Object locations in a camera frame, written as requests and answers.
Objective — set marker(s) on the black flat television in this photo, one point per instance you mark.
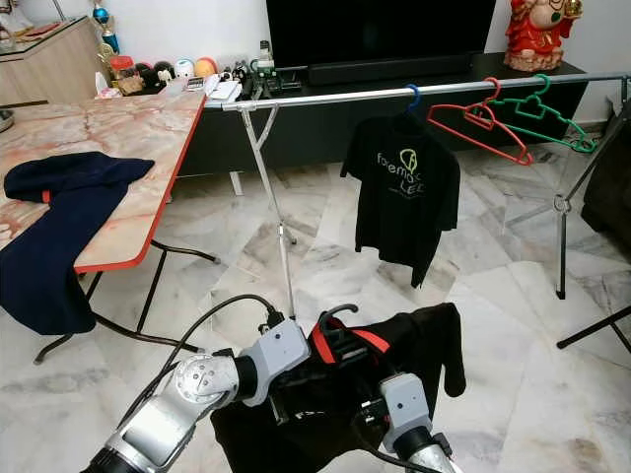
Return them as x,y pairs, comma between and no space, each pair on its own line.
380,30

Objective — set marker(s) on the black soundbar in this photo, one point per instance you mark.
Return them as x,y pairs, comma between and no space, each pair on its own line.
389,69

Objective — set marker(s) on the gold trophy blue ball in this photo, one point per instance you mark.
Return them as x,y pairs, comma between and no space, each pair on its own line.
101,14

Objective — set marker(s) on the black shirt red collar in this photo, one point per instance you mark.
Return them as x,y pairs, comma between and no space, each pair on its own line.
424,345

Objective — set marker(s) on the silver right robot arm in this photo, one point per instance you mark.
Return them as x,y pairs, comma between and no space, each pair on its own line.
429,458

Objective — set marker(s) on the black clothes hanger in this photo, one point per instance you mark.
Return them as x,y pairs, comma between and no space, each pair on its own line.
335,309

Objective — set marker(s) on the orange round plush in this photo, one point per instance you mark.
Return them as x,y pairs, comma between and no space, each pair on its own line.
205,68

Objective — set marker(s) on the red laughing Buddha statue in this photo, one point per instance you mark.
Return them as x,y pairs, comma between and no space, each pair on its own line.
537,34

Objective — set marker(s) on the marble-pattern folding table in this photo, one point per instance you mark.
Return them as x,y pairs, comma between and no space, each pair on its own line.
118,138

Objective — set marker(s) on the light wooden sideboard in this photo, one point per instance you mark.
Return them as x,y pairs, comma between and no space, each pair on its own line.
49,71

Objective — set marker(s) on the black remote control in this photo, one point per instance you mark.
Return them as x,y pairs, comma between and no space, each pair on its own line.
271,84

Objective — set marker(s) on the white round plush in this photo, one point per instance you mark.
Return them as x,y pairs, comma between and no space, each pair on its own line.
185,69

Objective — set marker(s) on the jar with red lid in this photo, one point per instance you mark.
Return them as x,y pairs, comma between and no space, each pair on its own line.
124,77

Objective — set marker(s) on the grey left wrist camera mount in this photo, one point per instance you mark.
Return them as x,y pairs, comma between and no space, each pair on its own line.
274,355

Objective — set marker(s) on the metal bowl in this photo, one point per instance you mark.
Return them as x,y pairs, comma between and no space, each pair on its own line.
5,120

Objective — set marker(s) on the black television console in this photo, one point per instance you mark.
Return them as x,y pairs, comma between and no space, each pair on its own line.
306,136

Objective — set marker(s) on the red clothes hanger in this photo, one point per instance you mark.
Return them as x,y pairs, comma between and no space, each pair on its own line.
481,116

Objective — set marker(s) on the blue clothes hanger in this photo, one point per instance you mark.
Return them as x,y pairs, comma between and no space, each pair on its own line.
415,94

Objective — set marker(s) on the stack of white papers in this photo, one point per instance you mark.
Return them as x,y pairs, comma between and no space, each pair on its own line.
225,91

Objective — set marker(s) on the black plush toy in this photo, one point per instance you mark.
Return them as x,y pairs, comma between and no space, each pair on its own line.
156,76

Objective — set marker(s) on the navy blue garment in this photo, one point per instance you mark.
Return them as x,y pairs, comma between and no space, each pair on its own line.
49,256

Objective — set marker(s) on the silver metal clothes rack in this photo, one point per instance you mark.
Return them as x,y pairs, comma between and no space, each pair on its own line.
335,96

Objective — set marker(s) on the green clothes hanger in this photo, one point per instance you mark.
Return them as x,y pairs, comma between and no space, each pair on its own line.
542,99

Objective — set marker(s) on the black t-shirt green logo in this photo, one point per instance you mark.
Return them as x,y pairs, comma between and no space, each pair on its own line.
404,217

